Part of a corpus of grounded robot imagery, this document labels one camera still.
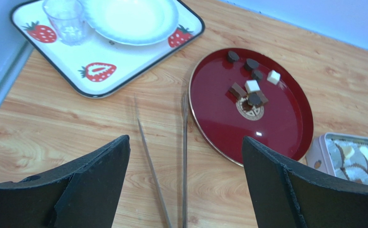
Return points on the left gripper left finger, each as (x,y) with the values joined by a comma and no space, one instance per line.
(83,193)

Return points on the pink square tin box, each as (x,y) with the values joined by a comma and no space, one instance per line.
(326,155)

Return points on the white square chocolate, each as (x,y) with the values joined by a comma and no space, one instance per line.
(273,77)

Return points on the small clear glass cup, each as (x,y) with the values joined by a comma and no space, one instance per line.
(67,18)

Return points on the white round bowl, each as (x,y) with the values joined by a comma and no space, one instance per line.
(132,22)

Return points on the white triangular chocolate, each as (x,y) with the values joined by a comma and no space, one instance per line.
(348,151)

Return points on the metal tongs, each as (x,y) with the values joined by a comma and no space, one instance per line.
(184,107)

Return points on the white cube chocolate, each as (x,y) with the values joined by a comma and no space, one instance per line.
(252,86)

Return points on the round dark chocolate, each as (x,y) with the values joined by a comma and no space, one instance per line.
(232,56)

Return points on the strawberry pattern rectangular tray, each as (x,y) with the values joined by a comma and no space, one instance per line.
(99,67)

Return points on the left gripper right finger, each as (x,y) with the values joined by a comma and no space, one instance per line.
(289,194)

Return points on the dark red round plate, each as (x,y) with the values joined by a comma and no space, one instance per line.
(284,124)

